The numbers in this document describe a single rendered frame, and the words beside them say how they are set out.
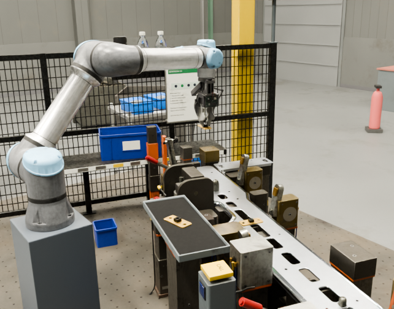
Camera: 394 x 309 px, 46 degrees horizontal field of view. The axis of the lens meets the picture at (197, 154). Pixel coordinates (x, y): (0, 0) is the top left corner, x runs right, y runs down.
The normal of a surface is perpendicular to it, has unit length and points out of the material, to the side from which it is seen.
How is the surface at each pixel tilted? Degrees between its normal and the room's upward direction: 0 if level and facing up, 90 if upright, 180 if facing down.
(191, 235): 0
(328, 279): 0
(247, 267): 90
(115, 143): 90
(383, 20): 90
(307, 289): 0
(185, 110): 90
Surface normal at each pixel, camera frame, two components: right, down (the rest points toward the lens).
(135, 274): -0.02, -0.96
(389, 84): -0.81, 0.18
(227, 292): 0.34, 0.27
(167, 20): 0.59, 0.23
